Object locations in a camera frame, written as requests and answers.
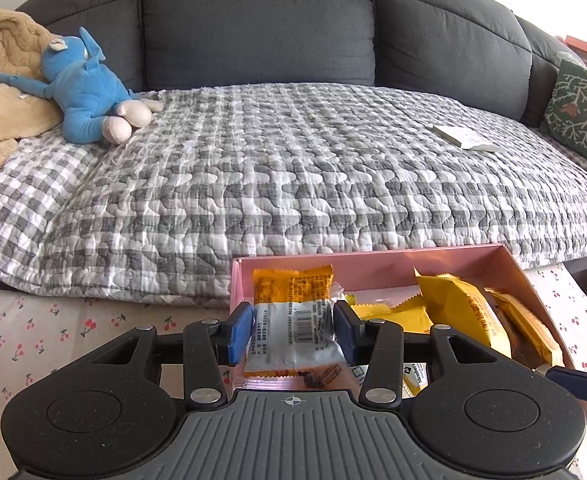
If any blue plush toy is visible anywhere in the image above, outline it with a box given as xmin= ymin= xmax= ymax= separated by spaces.
xmin=0 ymin=27 xmax=165 ymax=146

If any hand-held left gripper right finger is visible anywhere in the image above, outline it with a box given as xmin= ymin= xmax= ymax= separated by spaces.
xmin=333 ymin=300 xmax=505 ymax=407

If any orange and silver snack packet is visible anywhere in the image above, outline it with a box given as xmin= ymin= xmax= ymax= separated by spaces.
xmin=243 ymin=266 xmax=363 ymax=392

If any pink cardboard box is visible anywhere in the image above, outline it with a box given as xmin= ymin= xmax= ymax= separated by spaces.
xmin=229 ymin=242 xmax=587 ymax=411

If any grey checkered quilt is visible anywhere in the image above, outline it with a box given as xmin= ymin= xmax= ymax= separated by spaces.
xmin=0 ymin=82 xmax=587 ymax=309

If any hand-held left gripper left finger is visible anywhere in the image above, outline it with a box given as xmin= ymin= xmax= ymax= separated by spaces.
xmin=90 ymin=302 xmax=255 ymax=411

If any white paper packet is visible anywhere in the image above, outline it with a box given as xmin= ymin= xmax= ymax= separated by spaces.
xmin=432 ymin=124 xmax=507 ymax=154

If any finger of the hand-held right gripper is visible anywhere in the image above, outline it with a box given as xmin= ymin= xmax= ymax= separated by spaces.
xmin=546 ymin=366 xmax=587 ymax=407

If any green patterned cushion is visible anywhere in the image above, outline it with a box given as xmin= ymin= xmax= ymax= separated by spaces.
xmin=543 ymin=58 xmax=587 ymax=177

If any cherry print cloth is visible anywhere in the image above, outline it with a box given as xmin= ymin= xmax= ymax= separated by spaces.
xmin=0 ymin=264 xmax=587 ymax=480

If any dark grey sofa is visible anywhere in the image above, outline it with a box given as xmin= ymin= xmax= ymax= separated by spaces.
xmin=16 ymin=0 xmax=587 ymax=177

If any beige fleece blanket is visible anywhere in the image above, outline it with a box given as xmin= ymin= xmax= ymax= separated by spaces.
xmin=0 ymin=8 xmax=67 ymax=187

